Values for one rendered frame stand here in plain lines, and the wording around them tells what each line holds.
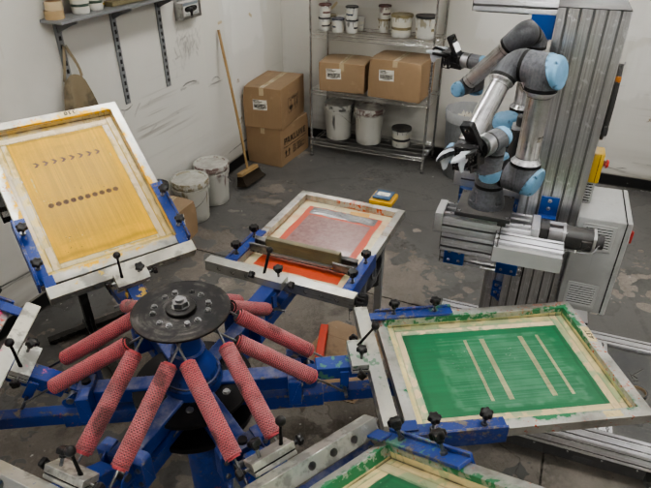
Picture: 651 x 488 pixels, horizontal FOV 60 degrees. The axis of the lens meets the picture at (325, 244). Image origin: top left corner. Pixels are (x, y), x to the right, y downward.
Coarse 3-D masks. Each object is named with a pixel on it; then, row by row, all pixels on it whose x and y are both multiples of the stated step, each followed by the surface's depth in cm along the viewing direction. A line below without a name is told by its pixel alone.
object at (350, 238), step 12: (336, 228) 283; (348, 228) 283; (360, 228) 283; (372, 228) 283; (324, 240) 272; (336, 240) 272; (348, 240) 272; (360, 240) 272; (348, 252) 264; (360, 252) 264; (312, 276) 247; (324, 276) 247; (336, 276) 247
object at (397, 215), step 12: (300, 192) 309; (288, 204) 296; (300, 204) 303; (336, 204) 302; (348, 204) 299; (360, 204) 296; (372, 204) 296; (276, 216) 286; (288, 216) 291; (396, 216) 286; (264, 228) 276; (276, 228) 281; (396, 228) 282; (384, 240) 266; (252, 252) 263; (372, 252) 257; (252, 264) 249
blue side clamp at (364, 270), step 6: (372, 258) 250; (360, 264) 247; (366, 264) 247; (372, 264) 249; (360, 270) 243; (366, 270) 243; (372, 270) 252; (360, 276) 238; (366, 276) 245; (348, 282) 236; (360, 282) 238; (342, 288) 232; (354, 288) 231; (360, 288) 240
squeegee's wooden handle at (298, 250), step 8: (272, 240) 253; (280, 240) 252; (288, 240) 252; (280, 248) 254; (288, 248) 252; (296, 248) 250; (304, 248) 248; (312, 248) 247; (320, 248) 247; (296, 256) 252; (304, 256) 250; (312, 256) 249; (320, 256) 247; (328, 256) 245; (336, 256) 243; (328, 264) 247
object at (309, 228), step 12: (300, 216) 293; (312, 216) 293; (324, 216) 293; (288, 228) 283; (300, 228) 283; (312, 228) 283; (324, 228) 283; (300, 240) 272; (312, 240) 272; (288, 264) 255; (300, 264) 255
